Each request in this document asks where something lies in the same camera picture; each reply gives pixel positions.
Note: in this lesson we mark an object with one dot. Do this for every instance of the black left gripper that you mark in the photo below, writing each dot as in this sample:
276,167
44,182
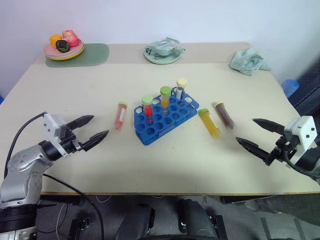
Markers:
68,143

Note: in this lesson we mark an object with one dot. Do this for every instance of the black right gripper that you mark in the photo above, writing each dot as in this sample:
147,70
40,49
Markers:
281,150

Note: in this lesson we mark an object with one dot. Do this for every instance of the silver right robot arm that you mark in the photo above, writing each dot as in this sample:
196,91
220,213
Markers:
308,160

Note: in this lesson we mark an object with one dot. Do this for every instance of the pink liquid tube green cap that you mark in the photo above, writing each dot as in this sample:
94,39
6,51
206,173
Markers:
120,116

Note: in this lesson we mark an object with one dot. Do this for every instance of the brown liquid tube cream cap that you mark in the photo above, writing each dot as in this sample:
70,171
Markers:
224,116

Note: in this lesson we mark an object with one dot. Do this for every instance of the yellow liquid tube green cap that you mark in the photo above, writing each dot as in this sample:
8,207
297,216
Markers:
211,123

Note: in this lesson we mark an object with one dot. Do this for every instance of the red liquid tube green cap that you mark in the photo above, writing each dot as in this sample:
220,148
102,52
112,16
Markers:
148,107

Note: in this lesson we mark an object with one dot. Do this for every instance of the blue test tube rack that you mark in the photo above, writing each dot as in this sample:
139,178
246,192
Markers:
160,125

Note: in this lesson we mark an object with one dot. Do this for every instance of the orange liquid tube green cap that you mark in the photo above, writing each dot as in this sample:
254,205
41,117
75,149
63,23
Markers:
165,96

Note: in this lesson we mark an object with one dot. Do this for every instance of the clear tube yellow cap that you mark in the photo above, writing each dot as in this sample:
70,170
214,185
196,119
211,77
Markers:
180,88

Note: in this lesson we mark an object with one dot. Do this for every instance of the blue stacked stools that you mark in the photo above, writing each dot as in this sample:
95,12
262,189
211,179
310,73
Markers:
290,87

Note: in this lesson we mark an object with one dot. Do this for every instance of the black chair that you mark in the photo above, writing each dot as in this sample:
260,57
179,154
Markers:
308,95

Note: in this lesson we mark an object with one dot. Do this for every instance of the green placemat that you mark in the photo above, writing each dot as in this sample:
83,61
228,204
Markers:
92,56

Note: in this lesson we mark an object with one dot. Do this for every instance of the yellow plate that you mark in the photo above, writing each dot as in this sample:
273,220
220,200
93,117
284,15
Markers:
72,57

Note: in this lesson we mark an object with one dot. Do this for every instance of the crumpled light green cloth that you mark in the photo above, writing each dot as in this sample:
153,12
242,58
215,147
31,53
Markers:
247,62

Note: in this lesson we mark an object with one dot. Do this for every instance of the light green stacked plate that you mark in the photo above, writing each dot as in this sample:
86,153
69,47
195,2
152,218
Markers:
78,52

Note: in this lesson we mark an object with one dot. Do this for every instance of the pink plate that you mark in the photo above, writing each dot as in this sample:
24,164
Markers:
51,51

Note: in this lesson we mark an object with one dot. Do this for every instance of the dark green toy food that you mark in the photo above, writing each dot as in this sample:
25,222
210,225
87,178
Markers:
62,45

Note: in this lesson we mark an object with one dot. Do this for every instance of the pink toy food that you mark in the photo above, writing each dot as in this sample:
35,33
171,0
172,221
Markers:
70,37

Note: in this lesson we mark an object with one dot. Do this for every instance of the orange toy fruit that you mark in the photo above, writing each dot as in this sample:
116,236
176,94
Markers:
55,40

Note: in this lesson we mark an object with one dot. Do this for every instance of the black floor box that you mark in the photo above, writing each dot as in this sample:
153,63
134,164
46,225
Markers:
80,228

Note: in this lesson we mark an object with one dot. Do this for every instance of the light green plate with marks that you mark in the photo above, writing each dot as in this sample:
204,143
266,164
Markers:
160,60

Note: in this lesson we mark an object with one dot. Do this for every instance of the dark rounded robot leg shape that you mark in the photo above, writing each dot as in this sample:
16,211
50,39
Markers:
195,220
136,222

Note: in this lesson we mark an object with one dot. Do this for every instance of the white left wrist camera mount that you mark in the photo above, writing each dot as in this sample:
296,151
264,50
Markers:
53,125

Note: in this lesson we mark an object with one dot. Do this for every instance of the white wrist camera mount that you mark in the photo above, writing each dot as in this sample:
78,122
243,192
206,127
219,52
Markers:
53,125
303,132

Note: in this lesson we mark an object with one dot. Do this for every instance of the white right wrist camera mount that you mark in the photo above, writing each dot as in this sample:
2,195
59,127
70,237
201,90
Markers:
303,132

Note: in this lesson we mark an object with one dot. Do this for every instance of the black table frame bar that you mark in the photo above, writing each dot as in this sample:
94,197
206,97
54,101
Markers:
245,199

